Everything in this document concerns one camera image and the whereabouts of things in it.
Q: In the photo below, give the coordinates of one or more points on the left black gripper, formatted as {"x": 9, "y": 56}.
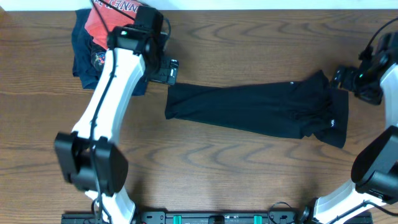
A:
{"x": 164, "y": 76}

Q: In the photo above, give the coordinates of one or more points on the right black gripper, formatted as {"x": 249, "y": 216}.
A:
{"x": 349, "y": 81}

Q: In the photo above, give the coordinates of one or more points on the black t-shirt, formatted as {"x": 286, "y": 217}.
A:
{"x": 284, "y": 110}

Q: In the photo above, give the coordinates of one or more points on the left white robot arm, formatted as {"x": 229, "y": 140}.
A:
{"x": 89, "y": 157}

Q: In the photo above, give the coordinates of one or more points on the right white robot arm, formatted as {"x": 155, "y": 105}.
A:
{"x": 373, "y": 181}

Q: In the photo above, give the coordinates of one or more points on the black patterned folded shirt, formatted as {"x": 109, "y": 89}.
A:
{"x": 98, "y": 55}

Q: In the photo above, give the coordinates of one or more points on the orange folded t-shirt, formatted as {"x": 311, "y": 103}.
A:
{"x": 112, "y": 18}

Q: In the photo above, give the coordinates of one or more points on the navy folded t-shirt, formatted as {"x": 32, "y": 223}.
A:
{"x": 81, "y": 43}

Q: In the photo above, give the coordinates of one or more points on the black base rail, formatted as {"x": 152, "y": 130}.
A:
{"x": 282, "y": 215}

